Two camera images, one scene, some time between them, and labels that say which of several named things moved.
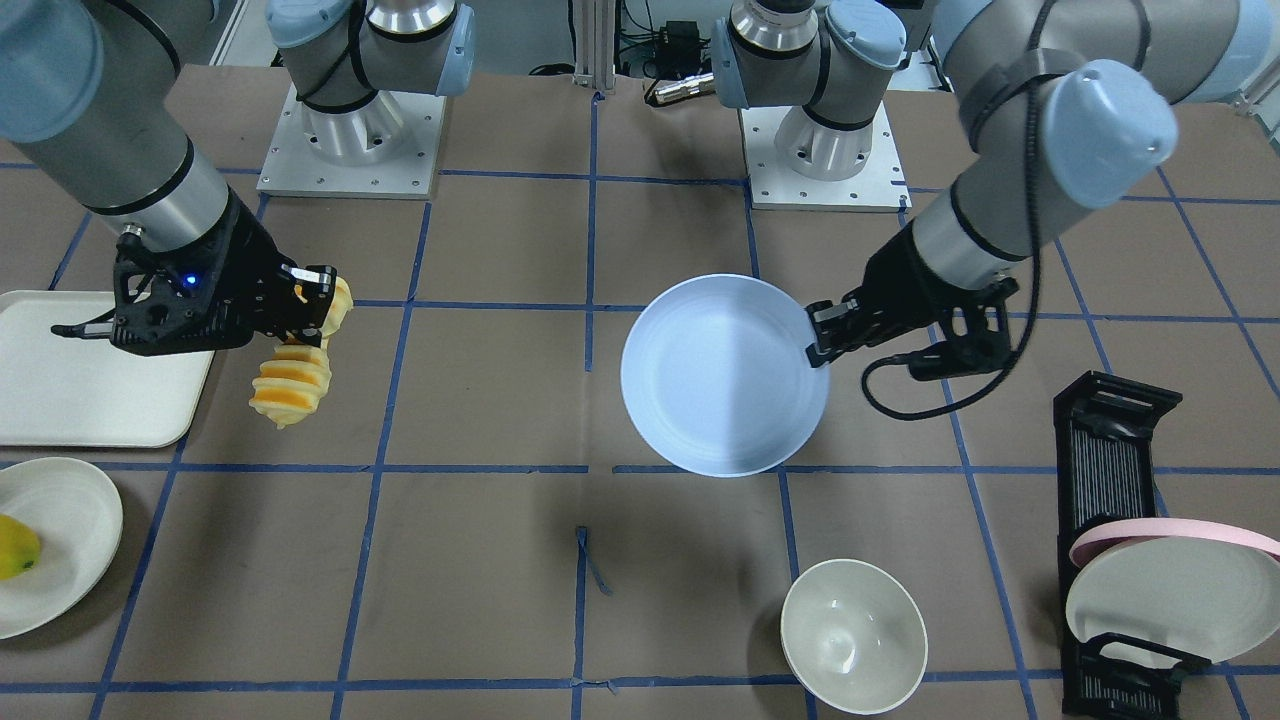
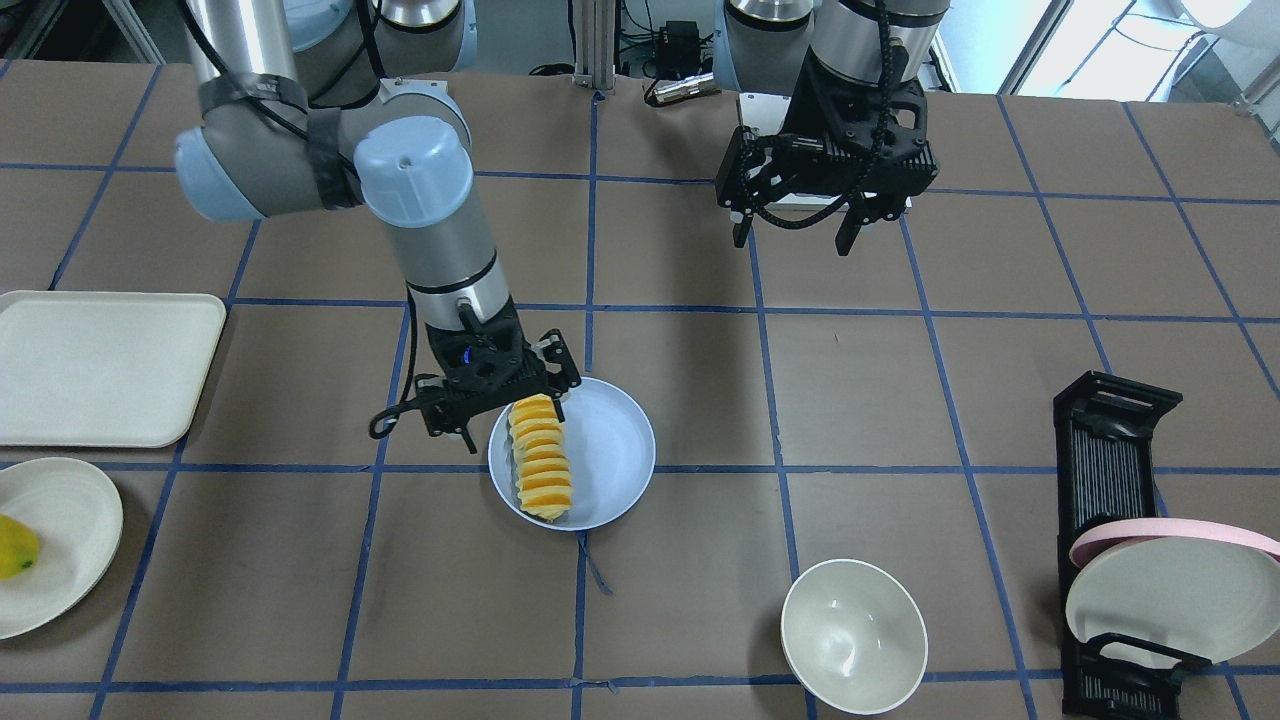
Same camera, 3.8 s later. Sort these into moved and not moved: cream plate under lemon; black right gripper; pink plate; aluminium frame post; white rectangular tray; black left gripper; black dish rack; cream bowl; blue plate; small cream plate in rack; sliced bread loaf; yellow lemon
Moved: blue plate; sliced bread loaf; black left gripper; black right gripper
Not moved: cream bowl; yellow lemon; pink plate; cream plate under lemon; white rectangular tray; small cream plate in rack; aluminium frame post; black dish rack
